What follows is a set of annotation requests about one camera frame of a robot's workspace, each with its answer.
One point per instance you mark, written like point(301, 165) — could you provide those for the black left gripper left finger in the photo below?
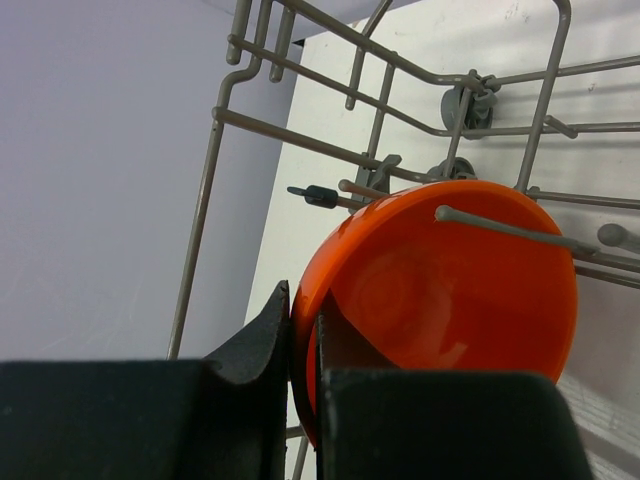
point(222, 416)

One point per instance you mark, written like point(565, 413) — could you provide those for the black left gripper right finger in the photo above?
point(379, 422)

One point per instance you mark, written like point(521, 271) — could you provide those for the orange bowl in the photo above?
point(441, 295)

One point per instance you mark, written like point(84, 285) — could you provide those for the grey wire dish rack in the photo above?
point(254, 239)

